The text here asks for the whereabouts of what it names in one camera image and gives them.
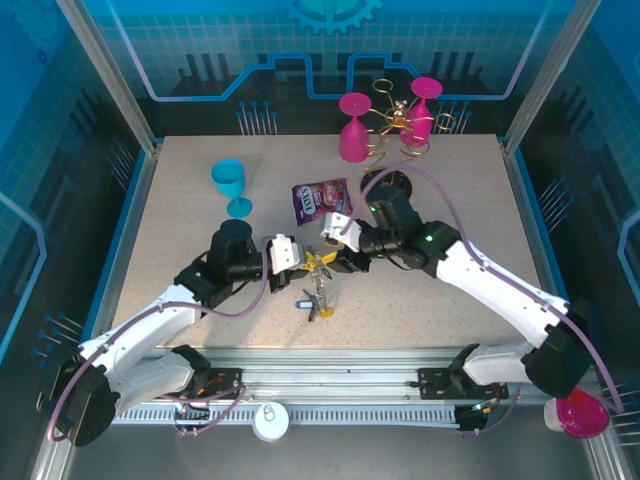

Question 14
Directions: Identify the large keyring with keys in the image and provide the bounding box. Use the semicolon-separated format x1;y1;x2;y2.
292;252;336;322

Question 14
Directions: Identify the purple candy bag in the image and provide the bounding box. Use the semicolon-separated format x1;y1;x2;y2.
291;177;357;227

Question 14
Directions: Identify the blue plastic goblet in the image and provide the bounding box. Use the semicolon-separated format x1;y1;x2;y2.
210;158;254;219

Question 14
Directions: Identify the pink plastic goblet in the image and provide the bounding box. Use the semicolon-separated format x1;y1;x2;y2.
399;77;444;147
338;92;374;164

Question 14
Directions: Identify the white round lid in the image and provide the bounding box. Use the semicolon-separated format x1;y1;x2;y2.
251;401;291;444

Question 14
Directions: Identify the pink and white cup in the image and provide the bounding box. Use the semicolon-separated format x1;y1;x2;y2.
543;387;611;440

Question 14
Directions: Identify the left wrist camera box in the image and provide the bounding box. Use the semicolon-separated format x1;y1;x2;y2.
265;234;304;274

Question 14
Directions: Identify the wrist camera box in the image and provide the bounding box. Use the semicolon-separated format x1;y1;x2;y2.
265;234;304;274
319;212;364;254

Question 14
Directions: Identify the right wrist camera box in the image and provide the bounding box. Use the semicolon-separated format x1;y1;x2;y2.
319;212;364;254

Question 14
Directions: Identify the aluminium frame beam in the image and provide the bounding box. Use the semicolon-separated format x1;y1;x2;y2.
59;347;601;406

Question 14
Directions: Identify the gold wire glass rack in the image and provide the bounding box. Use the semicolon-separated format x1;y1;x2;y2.
358;78;457;201

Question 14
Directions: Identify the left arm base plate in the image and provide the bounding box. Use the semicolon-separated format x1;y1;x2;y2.
152;367;245;401

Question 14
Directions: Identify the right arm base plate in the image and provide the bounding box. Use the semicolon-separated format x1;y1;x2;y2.
417;367;510;401

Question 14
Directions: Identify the slotted cable duct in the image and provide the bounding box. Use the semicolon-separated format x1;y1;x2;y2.
117;403;461;426

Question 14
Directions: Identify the aluminium frame post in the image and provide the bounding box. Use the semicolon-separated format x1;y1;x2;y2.
55;0;164;155
501;0;604;155

